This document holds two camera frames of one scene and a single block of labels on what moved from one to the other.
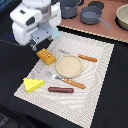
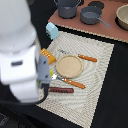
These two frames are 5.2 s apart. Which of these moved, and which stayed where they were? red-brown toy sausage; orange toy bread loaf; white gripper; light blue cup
Moved: white gripper
Stayed: red-brown toy sausage; light blue cup; orange toy bread loaf
